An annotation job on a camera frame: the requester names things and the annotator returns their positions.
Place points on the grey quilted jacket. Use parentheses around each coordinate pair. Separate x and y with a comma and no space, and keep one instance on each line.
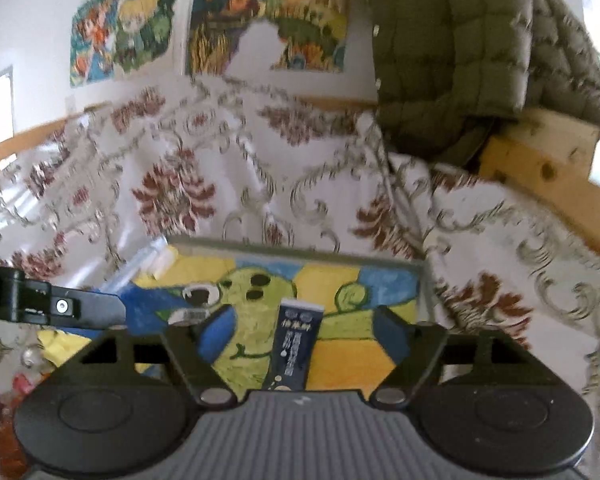
(570,45)

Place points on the floral printed blanket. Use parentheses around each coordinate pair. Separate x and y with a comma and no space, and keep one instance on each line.
(280,170)

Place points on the grey tray with cartoon picture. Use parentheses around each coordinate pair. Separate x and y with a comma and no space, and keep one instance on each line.
(340,280)

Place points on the clear plastic wrap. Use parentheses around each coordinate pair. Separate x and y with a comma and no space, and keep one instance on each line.
(152,260)

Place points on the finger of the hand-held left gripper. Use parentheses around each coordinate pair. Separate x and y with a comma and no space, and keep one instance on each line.
(97,310)

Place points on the dark blue snack packet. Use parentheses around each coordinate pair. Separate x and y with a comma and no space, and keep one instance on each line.
(295,345)

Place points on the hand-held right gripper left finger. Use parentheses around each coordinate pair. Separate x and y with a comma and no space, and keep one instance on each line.
(219,332)

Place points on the dark green quilted cushion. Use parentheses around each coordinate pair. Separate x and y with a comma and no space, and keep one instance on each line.
(440,50)

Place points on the cartoon characters wall poster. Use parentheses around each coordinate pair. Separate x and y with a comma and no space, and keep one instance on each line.
(125,35)

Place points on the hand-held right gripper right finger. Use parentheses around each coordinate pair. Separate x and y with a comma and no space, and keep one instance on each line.
(392,335)

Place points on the yellow green wall poster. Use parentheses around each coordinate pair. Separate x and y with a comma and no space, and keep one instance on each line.
(220,25)

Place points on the yellow snack packet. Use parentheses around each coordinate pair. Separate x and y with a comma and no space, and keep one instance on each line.
(62,350)

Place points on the wooden bed frame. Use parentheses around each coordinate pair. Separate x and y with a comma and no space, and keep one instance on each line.
(545,155)

